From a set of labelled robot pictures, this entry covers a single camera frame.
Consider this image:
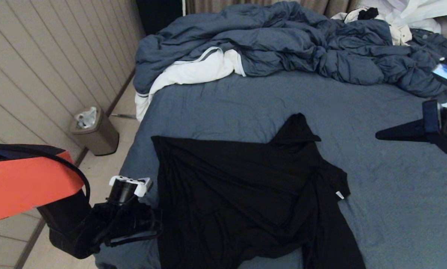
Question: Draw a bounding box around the black t-shirt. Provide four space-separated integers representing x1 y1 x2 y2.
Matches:
151 113 366 269

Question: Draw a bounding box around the bed with blue sheet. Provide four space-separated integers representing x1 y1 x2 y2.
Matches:
89 70 447 269

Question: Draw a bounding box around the brown trash bin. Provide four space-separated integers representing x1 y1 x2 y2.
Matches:
69 107 120 157

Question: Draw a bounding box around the dark blue denim garment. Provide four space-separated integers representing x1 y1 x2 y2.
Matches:
410 28 447 62

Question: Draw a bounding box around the cream buttoned shirt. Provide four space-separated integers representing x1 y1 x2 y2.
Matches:
389 24 413 46

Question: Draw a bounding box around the white crumpled garment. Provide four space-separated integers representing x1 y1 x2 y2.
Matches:
332 0 447 34

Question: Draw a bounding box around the small black garment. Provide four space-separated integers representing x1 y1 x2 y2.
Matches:
358 7 379 20

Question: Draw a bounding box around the white quilt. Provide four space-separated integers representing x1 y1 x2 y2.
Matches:
135 47 246 123

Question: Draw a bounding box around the crumpled blue duvet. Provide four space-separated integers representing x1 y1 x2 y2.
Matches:
134 1 447 98

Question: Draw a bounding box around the dark cabinet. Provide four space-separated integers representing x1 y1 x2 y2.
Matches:
136 0 183 36

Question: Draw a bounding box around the beige curtain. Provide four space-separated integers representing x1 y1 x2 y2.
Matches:
186 0 360 19

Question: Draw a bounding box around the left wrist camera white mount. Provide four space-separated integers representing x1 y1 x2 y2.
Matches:
109 175 152 198

